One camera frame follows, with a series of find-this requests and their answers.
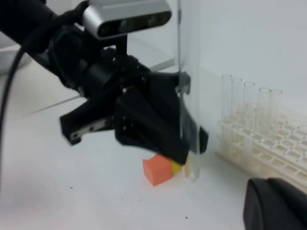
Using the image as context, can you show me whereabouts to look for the left robot arm black grey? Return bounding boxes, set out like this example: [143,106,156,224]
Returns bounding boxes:
[0,0,209,165]

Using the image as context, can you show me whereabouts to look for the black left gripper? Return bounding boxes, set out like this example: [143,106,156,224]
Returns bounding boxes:
[55,47,209,166]

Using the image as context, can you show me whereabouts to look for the clear glass test tube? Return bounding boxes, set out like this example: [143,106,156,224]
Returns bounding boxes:
[177,0,201,181]

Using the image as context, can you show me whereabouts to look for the orange cube block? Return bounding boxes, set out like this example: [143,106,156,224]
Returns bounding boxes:
[142,154,173,186]

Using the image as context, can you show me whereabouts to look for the white plastic test tube rack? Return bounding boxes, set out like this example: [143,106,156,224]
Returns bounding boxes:
[217,114,307,191]

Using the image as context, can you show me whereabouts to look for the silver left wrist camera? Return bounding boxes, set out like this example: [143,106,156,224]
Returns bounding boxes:
[83,0,172,40]

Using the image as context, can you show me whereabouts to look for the black left camera cable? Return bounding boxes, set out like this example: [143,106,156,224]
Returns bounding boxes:
[0,46,26,192]

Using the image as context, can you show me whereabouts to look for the yellow cube block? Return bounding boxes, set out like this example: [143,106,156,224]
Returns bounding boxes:
[170,161,182,175]

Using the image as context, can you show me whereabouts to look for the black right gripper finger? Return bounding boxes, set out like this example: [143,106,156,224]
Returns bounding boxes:
[243,178,307,230]

